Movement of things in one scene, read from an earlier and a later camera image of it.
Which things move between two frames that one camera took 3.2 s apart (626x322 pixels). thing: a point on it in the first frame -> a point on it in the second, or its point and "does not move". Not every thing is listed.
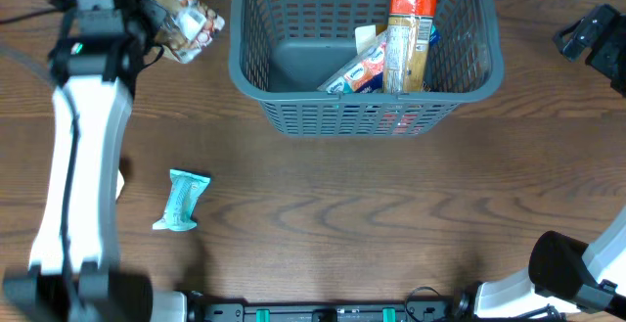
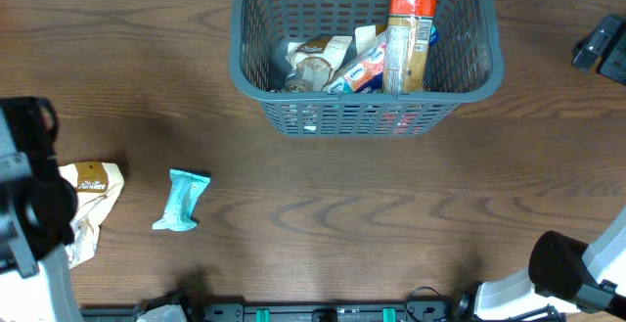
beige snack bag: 189,25 -> 313,62
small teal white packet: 185,192 does not move
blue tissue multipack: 366,74 does not move
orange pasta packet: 408,39 does not move
